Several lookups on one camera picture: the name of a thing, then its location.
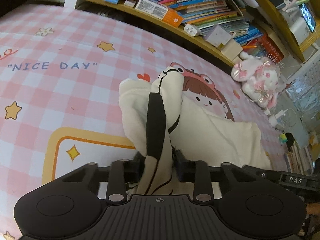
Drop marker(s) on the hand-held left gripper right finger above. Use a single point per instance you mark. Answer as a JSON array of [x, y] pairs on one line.
[[180, 165]]

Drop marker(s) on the cream plain box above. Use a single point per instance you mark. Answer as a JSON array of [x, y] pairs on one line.
[[231, 48]]

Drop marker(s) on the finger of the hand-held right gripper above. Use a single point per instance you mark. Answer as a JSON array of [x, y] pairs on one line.
[[262, 174]]

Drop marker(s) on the white cube box yellow label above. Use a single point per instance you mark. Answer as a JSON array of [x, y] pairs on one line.
[[218, 36]]

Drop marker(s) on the pink checked desk mat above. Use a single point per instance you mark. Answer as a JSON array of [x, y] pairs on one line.
[[62, 100]]

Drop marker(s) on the row of colourful books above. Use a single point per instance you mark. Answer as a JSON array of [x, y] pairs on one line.
[[200, 5]]

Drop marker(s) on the yellow green toy cube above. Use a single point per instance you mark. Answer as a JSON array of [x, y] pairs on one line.
[[283, 138]]

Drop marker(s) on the yellow woven basket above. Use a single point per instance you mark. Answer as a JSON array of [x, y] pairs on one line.
[[311, 41]]

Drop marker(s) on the flat orange white box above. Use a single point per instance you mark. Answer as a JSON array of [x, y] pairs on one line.
[[155, 8]]

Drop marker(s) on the cream printed t-shirt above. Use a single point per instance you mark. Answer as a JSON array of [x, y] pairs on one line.
[[225, 142]]

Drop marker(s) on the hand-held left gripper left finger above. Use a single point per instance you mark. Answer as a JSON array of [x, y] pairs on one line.
[[140, 165]]

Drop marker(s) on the person's right hand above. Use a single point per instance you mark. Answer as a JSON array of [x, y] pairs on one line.
[[313, 209]]

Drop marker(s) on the pink white plush bunny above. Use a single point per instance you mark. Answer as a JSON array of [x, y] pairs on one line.
[[260, 80]]

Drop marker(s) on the white plug-in charger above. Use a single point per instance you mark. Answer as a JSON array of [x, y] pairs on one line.
[[276, 118]]

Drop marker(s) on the small white box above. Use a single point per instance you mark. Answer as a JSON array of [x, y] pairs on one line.
[[129, 3]]

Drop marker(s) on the red thick book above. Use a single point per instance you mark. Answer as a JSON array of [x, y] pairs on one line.
[[268, 46]]

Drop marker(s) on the white wooden bookshelf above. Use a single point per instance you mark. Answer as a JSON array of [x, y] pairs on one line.
[[200, 40]]

